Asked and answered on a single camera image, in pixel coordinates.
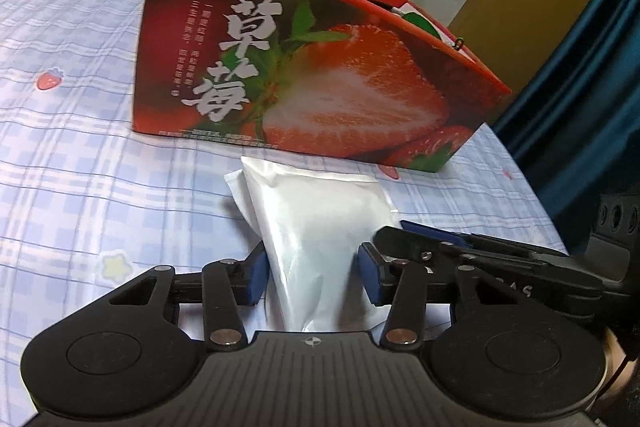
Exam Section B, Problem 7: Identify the red strawberry cardboard box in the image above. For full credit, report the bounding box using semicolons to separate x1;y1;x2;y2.
131;0;512;172

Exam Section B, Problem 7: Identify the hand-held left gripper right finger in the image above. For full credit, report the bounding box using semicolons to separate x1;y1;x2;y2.
357;243;501;350

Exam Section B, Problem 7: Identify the green and white soft item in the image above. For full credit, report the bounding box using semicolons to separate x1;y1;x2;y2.
395;4;443;40

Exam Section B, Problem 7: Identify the checked strawberry bedsheet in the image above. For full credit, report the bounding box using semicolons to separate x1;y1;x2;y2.
0;0;571;427

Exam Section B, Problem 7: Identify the blue curtain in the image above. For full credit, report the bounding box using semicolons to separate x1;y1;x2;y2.
492;0;640;258

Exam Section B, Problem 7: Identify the person's right forearm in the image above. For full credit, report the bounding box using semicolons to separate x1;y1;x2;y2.
602;327;640;427

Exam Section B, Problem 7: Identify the white soft pouch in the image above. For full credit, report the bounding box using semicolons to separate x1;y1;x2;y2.
223;155;401;333

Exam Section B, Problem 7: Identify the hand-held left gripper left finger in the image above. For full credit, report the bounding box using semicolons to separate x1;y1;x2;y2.
87;241;272;352

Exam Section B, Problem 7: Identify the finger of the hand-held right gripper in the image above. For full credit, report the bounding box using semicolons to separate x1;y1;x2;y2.
400;220;566;255
375;226;481;269

